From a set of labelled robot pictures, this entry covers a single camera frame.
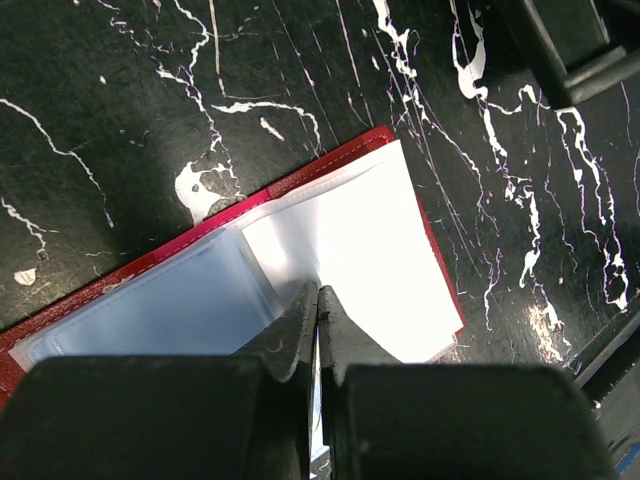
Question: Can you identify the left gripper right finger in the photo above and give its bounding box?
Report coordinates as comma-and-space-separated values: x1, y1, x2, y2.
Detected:
317, 286, 399, 479

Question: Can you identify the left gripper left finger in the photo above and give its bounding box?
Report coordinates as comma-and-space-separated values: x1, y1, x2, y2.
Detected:
234, 281, 319, 479

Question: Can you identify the red leather card holder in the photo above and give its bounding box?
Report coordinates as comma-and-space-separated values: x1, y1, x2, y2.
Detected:
1, 127, 464, 400

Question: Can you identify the black card dispenser box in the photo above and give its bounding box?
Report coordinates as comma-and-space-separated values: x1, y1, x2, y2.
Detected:
495, 0, 639, 109

